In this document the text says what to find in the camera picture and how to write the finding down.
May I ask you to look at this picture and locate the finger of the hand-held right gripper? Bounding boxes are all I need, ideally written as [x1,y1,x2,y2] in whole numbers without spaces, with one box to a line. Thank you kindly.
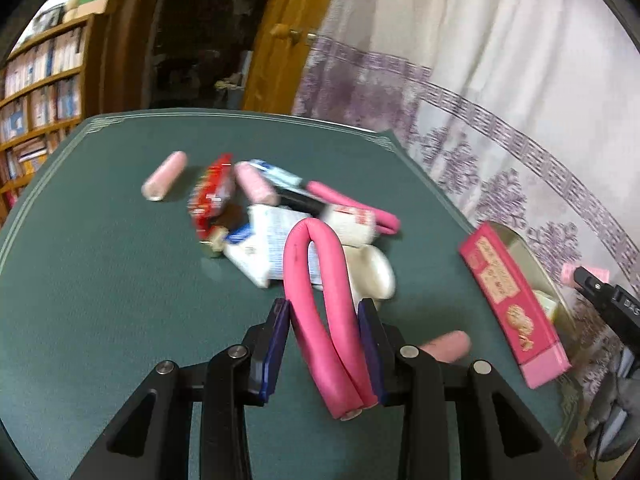
[572,266,618,307]

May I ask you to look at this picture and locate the round door knob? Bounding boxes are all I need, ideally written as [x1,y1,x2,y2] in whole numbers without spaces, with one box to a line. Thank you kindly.
[270,22,303,43]

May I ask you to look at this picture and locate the white roll with red print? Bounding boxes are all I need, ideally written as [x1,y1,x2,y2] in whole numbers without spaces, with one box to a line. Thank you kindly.
[320,203,378,247]

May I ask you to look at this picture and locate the pink tin box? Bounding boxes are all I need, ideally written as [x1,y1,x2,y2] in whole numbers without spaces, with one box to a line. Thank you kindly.
[459,220,581,390]

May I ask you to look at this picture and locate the pale floor clutter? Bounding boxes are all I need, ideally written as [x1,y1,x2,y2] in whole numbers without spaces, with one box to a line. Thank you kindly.
[215,72,246,93]

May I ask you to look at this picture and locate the bent pink foam hair curler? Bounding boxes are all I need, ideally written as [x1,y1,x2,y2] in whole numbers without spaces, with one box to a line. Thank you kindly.
[306,181,402,235]
[282,217,381,421]

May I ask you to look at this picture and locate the grey cloth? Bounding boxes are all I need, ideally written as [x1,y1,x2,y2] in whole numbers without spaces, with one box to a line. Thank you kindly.
[585,345,640,461]

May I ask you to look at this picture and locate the pale small box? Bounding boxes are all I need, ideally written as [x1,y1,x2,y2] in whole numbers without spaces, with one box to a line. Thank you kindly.
[532,290,559,322]

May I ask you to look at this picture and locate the red snack packet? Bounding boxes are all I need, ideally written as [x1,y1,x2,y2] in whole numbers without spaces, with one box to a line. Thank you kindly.
[187,154,236,240]

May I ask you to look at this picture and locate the dark wooden door frame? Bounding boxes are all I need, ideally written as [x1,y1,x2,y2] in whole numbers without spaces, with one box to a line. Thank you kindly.
[100,0,176,113]

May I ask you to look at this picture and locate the black stapler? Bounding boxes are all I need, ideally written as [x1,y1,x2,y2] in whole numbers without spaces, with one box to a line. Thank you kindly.
[272,187,326,216]

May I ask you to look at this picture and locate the white and purple patterned curtain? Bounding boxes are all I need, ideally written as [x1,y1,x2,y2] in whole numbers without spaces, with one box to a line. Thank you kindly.
[292,0,640,411]

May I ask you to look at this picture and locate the pale pink hair roller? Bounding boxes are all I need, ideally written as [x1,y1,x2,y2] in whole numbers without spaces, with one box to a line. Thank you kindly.
[417,331,472,363]
[561,261,611,286]
[235,162,278,207]
[141,151,188,202]

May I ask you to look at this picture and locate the wooden bookshelf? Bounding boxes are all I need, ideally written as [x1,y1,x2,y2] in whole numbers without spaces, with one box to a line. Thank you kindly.
[0,12,108,221]

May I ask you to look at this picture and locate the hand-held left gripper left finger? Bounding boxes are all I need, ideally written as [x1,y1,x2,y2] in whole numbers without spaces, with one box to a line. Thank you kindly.
[70,297,293,480]

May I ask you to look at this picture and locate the glossy white plastic item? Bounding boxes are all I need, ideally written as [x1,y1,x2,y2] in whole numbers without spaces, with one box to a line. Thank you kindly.
[342,245,397,302]

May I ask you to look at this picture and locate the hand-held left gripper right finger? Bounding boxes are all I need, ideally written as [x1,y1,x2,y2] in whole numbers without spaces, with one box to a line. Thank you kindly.
[356,297,571,480]

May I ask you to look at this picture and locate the rows of books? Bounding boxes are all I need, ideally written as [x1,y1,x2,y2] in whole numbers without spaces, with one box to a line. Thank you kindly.
[0,27,85,186]

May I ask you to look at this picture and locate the black and white container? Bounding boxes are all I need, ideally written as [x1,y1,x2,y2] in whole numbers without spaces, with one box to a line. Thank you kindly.
[32,7,65,33]

